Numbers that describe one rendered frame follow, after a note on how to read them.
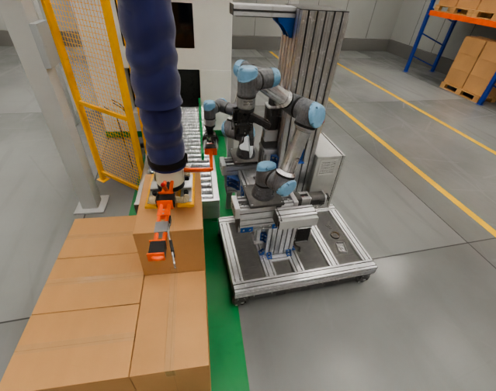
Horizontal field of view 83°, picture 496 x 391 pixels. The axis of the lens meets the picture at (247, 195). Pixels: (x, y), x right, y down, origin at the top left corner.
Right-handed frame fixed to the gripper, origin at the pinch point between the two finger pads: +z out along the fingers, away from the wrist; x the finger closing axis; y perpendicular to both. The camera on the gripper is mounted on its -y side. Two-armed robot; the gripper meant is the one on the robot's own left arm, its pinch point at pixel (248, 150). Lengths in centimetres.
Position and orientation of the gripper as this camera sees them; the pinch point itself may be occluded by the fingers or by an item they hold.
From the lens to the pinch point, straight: 128.4
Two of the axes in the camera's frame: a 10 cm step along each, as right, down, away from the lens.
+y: -9.7, 1.0, -2.2
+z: -0.6, 7.8, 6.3
